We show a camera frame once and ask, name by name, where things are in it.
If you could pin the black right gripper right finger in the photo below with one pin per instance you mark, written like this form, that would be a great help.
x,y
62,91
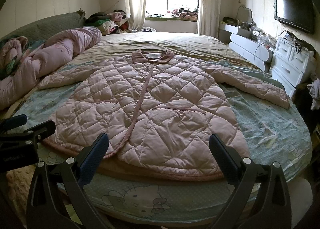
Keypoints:
x,y
272,206

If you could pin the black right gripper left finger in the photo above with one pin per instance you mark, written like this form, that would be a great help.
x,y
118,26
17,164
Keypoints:
x,y
45,206

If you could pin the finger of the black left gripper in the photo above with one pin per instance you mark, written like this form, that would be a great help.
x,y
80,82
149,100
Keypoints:
x,y
35,134
13,122

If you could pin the pink quilted coat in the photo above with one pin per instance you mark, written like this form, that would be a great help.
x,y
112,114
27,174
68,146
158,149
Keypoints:
x,y
158,113

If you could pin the clothes on floor right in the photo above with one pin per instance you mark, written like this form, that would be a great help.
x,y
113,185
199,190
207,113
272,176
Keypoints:
x,y
314,91

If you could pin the pile of clothes by headboard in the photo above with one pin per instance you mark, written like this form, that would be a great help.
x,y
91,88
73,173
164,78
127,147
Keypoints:
x,y
109,23

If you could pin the clothes on window sill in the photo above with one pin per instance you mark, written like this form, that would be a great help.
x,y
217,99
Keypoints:
x,y
176,14

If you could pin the rolled pink duvet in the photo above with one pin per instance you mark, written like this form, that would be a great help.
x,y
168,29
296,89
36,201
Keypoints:
x,y
22,67

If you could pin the grey padded headboard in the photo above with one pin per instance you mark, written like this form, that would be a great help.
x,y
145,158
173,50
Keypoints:
x,y
47,27

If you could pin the white drawer cabinet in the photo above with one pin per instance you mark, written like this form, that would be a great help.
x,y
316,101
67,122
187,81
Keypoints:
x,y
291,66

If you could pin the white dressing table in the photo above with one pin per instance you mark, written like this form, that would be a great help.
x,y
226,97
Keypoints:
x,y
239,40

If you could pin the beige bed sheet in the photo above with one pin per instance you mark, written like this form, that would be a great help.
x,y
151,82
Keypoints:
x,y
192,45

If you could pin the white heart shaped mirror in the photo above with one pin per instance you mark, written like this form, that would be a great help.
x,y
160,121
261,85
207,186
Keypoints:
x,y
244,15

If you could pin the right cream curtain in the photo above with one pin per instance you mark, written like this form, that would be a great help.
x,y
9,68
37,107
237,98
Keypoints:
x,y
209,17

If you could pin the black wall television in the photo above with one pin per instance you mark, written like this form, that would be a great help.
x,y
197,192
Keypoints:
x,y
296,13

